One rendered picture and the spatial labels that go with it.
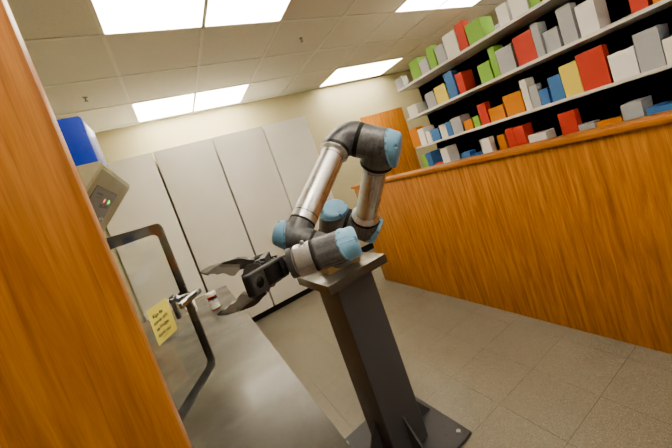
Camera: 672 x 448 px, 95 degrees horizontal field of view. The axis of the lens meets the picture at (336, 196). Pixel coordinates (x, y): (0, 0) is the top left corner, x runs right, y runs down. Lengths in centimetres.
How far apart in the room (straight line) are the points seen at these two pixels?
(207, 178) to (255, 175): 54
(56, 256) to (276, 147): 355
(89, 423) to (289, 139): 371
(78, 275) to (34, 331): 8
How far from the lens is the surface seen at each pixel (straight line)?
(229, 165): 383
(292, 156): 404
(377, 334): 154
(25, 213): 57
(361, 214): 120
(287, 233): 82
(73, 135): 69
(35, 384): 60
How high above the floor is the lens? 137
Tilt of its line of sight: 4 degrees down
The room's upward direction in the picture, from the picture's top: 19 degrees counter-clockwise
